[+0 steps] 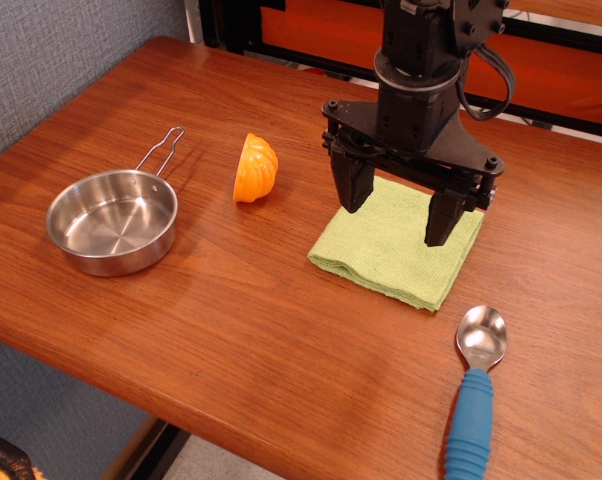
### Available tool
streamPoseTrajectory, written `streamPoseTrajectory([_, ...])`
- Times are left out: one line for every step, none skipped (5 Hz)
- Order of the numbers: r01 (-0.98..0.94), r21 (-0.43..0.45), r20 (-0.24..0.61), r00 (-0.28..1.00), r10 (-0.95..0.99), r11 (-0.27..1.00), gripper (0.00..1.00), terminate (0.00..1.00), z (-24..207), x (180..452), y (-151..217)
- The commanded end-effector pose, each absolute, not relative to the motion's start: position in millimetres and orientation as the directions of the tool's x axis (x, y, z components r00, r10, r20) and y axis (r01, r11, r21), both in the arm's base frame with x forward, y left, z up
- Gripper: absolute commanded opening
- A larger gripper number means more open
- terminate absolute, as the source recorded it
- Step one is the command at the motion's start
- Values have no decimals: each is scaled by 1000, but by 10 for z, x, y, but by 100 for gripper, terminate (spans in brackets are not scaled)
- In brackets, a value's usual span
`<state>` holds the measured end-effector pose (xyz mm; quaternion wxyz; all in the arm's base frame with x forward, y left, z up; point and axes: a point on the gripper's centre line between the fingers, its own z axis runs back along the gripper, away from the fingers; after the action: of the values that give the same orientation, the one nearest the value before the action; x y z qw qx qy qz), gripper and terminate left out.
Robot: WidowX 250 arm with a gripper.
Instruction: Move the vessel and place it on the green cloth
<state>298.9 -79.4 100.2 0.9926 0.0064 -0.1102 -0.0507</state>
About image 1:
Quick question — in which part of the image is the silver pan with wire handle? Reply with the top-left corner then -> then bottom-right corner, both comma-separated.
45,126 -> 185,277

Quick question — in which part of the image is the spoon with blue handle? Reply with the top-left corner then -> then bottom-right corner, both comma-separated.
444,305 -> 508,479

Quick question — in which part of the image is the yellow-green folded cloth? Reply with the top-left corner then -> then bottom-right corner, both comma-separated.
308,176 -> 484,312

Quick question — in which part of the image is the orange plastic half fruit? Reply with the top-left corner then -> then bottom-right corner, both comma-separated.
232,133 -> 279,203

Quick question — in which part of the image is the orange panel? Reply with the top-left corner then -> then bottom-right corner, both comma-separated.
260,1 -> 602,135

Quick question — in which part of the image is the black metal frame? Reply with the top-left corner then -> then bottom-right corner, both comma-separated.
199,1 -> 602,136

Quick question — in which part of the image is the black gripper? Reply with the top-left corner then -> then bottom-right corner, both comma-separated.
322,53 -> 505,247

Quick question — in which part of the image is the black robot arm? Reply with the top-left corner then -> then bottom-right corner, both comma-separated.
322,1 -> 516,247

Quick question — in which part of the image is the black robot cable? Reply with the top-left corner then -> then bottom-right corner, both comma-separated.
454,42 -> 518,122

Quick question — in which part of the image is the dark object bottom left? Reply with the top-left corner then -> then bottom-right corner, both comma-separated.
0,437 -> 44,480

